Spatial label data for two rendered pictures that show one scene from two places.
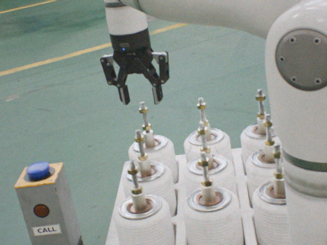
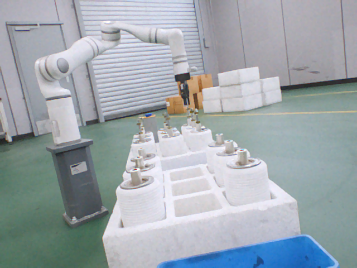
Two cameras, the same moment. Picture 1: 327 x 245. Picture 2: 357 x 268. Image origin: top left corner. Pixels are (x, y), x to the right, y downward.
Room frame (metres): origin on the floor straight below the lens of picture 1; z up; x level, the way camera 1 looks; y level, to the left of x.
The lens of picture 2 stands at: (0.70, -1.32, 0.44)
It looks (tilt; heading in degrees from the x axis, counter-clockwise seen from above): 9 degrees down; 78
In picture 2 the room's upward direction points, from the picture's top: 10 degrees counter-clockwise
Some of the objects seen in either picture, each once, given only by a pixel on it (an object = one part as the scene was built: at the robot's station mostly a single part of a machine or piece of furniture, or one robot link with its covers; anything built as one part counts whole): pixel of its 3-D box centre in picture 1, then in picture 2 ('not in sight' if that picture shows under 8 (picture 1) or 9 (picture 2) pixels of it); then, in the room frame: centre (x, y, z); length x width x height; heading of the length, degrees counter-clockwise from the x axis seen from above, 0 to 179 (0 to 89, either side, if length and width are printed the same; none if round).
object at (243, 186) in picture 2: not in sight; (249, 201); (0.95, -0.75, 0.16); 0.10 x 0.10 x 0.18
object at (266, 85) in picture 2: not in sight; (260, 86); (2.81, 2.55, 0.27); 0.39 x 0.39 x 0.18; 24
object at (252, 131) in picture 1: (263, 130); (199, 130); (1.02, -0.20, 0.25); 0.08 x 0.08 x 0.01
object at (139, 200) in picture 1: (139, 200); not in sight; (0.81, 0.07, 0.26); 0.02 x 0.02 x 0.03
